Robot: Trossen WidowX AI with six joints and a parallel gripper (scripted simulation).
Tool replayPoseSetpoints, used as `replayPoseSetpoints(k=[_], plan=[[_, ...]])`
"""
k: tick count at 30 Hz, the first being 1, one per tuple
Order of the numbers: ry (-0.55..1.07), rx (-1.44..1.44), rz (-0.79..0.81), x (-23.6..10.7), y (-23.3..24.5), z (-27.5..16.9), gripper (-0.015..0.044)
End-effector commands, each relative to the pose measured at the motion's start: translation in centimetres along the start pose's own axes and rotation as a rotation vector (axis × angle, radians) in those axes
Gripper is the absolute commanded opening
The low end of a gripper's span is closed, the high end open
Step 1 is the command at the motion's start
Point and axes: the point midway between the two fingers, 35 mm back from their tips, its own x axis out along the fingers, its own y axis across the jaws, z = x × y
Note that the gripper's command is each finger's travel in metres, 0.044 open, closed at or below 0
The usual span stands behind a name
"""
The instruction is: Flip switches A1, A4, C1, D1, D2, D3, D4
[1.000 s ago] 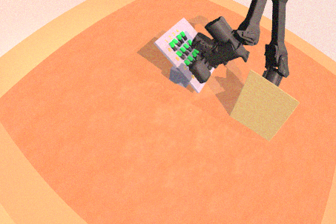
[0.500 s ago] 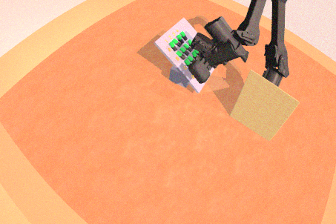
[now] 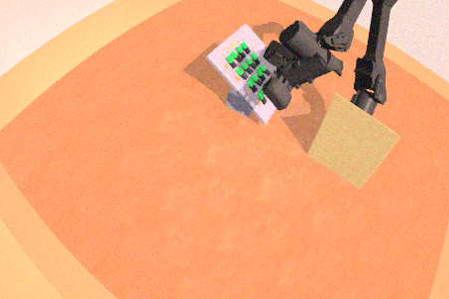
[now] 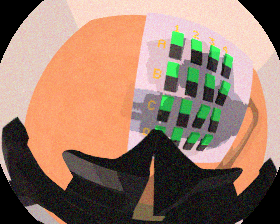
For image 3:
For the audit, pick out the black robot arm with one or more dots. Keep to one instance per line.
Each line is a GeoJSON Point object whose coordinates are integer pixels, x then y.
{"type": "Point", "coordinates": [337, 34]}

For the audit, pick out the pale lilac switch panel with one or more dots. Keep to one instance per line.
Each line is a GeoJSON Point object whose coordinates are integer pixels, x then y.
{"type": "Point", "coordinates": [240, 61]}

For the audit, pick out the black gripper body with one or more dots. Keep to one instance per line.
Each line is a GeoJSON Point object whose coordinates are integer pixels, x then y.
{"type": "Point", "coordinates": [278, 89]}

